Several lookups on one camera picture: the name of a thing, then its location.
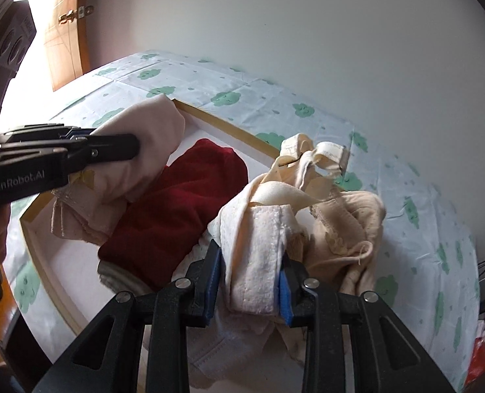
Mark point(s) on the brass door latch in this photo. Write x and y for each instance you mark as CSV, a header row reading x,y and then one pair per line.
x,y
77,14

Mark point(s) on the cream beige bra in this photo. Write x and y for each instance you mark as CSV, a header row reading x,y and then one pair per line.
x,y
259,254

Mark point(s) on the cloud-print white cloth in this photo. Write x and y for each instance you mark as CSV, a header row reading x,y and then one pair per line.
x,y
410,221

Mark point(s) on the shallow wooden-framed white tray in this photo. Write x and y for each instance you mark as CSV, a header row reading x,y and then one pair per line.
x,y
70,262

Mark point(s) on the white elastic-band underwear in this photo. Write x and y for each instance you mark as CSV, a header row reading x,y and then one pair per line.
x,y
226,356

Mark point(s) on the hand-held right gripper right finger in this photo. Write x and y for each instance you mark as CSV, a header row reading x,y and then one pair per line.
x,y
285,303

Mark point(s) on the dark red underwear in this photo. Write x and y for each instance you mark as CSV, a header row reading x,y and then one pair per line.
x,y
177,196

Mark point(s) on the brown wooden wardrobe door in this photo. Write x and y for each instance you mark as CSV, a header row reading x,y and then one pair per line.
x,y
64,49

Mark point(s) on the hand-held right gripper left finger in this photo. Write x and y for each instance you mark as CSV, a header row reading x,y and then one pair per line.
x,y
212,290

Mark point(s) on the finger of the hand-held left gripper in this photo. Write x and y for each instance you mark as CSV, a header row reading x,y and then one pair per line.
x,y
107,149
42,132

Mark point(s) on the beige ribbed underwear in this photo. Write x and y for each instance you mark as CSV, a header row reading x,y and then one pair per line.
x,y
79,217

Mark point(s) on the red white plastic bag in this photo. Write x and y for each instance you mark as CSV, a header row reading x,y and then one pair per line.
x,y
482,352

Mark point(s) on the pale pink underwear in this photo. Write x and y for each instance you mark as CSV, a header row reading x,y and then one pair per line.
x,y
152,143

